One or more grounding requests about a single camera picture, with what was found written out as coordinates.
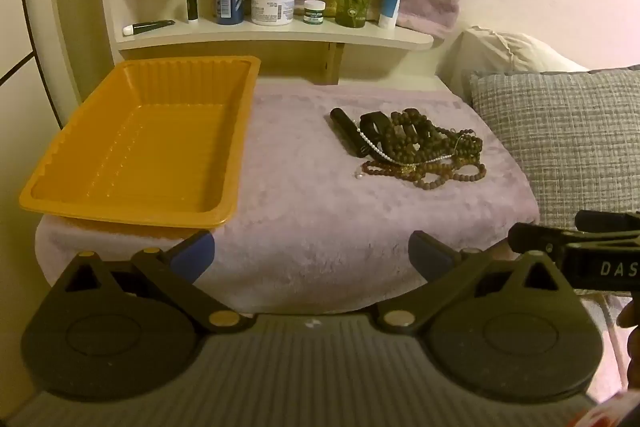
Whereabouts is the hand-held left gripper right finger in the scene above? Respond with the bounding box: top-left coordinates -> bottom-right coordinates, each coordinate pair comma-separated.
378,229 -> 571,334

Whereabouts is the grey checked pillow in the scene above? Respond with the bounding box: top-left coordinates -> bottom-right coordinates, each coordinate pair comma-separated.
470,66 -> 640,228

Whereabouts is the black cylinder tube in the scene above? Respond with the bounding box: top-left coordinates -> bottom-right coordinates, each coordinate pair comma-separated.
330,108 -> 371,158

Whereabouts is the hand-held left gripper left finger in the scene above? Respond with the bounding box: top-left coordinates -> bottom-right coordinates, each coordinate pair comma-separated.
52,229 -> 251,334

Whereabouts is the white cream jar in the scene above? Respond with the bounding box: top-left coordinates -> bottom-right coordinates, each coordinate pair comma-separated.
250,0 -> 296,26

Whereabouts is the dark green tube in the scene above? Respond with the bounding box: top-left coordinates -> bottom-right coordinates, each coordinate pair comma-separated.
123,20 -> 176,36

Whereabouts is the cream pillow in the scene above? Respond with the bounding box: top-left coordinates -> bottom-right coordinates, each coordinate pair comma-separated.
440,27 -> 591,108

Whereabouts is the purple fluffy blanket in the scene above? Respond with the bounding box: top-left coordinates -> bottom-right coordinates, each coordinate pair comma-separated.
35,84 -> 541,314

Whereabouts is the person's right hand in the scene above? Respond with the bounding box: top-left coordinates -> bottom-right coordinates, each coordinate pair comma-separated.
619,297 -> 640,388

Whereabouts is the white curved furniture panel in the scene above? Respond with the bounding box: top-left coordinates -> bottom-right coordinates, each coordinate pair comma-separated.
15,0 -> 83,122

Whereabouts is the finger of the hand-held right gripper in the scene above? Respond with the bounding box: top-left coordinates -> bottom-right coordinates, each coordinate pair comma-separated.
575,209 -> 640,233
507,223 -> 640,254

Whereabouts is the white pearl strand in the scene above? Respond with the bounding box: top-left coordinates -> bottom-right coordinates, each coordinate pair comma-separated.
354,119 -> 466,180

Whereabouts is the small green jar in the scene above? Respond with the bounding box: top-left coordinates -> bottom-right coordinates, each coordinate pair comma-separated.
303,0 -> 327,24

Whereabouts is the cream wooden shelf unit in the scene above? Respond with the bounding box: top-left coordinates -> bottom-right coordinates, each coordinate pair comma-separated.
47,0 -> 435,120

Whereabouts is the brown bead necklace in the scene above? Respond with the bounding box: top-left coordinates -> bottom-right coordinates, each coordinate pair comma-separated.
361,126 -> 487,190

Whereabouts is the orange plastic tray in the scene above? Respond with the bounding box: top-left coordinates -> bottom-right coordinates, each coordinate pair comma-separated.
19,55 -> 262,230

